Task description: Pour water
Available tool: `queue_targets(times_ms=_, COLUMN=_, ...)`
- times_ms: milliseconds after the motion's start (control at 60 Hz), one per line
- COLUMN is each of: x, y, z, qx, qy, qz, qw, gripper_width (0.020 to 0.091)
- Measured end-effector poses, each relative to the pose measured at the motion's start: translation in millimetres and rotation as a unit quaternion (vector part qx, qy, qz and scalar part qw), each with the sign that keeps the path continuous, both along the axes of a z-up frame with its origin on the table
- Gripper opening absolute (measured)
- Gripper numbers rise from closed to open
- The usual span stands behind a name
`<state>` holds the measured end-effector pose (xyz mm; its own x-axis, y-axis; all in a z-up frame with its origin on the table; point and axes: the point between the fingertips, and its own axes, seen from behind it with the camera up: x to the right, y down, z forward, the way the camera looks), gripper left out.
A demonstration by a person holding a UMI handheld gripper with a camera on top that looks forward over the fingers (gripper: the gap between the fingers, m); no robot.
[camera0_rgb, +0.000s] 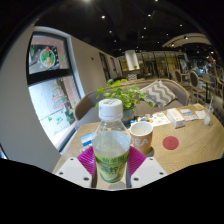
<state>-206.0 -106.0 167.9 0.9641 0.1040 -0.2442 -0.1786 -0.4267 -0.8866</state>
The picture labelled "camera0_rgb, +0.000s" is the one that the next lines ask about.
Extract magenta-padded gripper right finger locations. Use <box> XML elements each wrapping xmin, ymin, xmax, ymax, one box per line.
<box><xmin>126</xmin><ymin>145</ymin><xmax>168</xmax><ymax>190</ymax></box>

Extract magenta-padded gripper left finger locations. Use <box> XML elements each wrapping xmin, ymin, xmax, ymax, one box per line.
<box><xmin>54</xmin><ymin>145</ymin><xmax>98</xmax><ymax>190</ymax></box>

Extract clear bottle with green label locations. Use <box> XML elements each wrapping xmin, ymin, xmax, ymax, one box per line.
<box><xmin>91</xmin><ymin>98</ymin><xmax>132</xmax><ymax>184</ymax></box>

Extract brown paper cup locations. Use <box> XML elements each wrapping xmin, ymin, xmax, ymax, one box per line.
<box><xmin>128</xmin><ymin>120</ymin><xmax>154</xmax><ymax>156</ymax></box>

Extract blue flat packet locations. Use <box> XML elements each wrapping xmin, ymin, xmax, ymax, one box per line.
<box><xmin>80</xmin><ymin>132</ymin><xmax>95</xmax><ymax>148</ymax></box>

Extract flat round red coaster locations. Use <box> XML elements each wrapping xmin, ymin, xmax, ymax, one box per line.
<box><xmin>162</xmin><ymin>135</ymin><xmax>180</xmax><ymax>151</ymax></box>

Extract white and orange box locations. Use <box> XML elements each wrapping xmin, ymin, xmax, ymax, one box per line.
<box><xmin>165</xmin><ymin>107</ymin><xmax>187</xmax><ymax>130</ymax></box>

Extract grey curved sofa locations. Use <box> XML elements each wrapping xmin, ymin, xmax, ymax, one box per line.
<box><xmin>73</xmin><ymin>78</ymin><xmax>190</xmax><ymax>129</ymax></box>

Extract white paper slip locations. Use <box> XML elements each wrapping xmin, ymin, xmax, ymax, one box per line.
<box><xmin>184</xmin><ymin>113</ymin><xmax>200</xmax><ymax>122</ymax></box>

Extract blue and white small packet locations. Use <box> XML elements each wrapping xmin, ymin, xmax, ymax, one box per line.
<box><xmin>179</xmin><ymin>108</ymin><xmax>193</xmax><ymax>117</ymax></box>

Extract window with holiday stickers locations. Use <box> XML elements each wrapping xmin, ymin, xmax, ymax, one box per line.
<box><xmin>26</xmin><ymin>31</ymin><xmax>83</xmax><ymax>151</ymax></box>

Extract green potted plant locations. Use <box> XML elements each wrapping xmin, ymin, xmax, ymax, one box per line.
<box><xmin>95</xmin><ymin>78</ymin><xmax>155</xmax><ymax>126</ymax></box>

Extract grey chevron cushion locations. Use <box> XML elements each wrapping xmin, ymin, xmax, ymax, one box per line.
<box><xmin>139</xmin><ymin>79</ymin><xmax>178</xmax><ymax>108</ymax></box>

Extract group of dining chairs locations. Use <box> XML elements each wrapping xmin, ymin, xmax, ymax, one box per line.
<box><xmin>173</xmin><ymin>64</ymin><xmax>224</xmax><ymax>111</ymax></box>

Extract group of ceiling lights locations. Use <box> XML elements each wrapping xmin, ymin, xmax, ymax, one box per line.
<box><xmin>83</xmin><ymin>0</ymin><xmax>214</xmax><ymax>56</ymax></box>

